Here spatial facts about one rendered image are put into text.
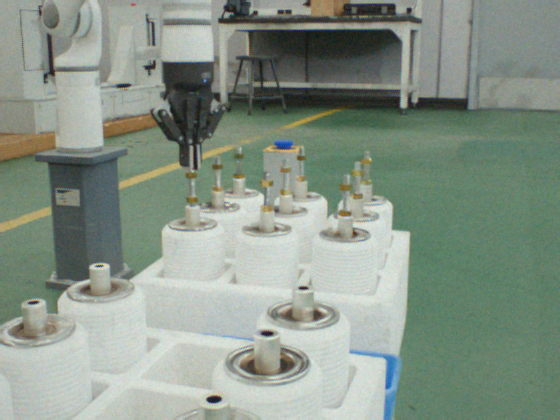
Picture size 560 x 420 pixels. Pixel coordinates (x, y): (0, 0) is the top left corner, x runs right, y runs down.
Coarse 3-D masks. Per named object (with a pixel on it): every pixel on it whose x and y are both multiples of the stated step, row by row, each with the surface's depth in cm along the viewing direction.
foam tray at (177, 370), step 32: (160, 352) 77; (192, 352) 81; (224, 352) 79; (96, 384) 71; (128, 384) 70; (160, 384) 70; (192, 384) 82; (352, 384) 70; (384, 384) 76; (96, 416) 64; (128, 416) 70; (160, 416) 69; (352, 416) 64
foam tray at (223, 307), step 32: (160, 288) 100; (192, 288) 99; (224, 288) 98; (256, 288) 98; (384, 288) 98; (160, 320) 101; (192, 320) 100; (224, 320) 99; (256, 320) 97; (352, 320) 94; (384, 320) 93; (384, 352) 94
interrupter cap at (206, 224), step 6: (174, 222) 106; (180, 222) 106; (204, 222) 106; (210, 222) 105; (216, 222) 105; (174, 228) 102; (180, 228) 102; (186, 228) 102; (192, 228) 102; (198, 228) 102; (204, 228) 102; (210, 228) 103
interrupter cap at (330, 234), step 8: (320, 232) 99; (328, 232) 100; (336, 232) 101; (360, 232) 100; (368, 232) 100; (328, 240) 97; (336, 240) 96; (344, 240) 96; (352, 240) 96; (360, 240) 96
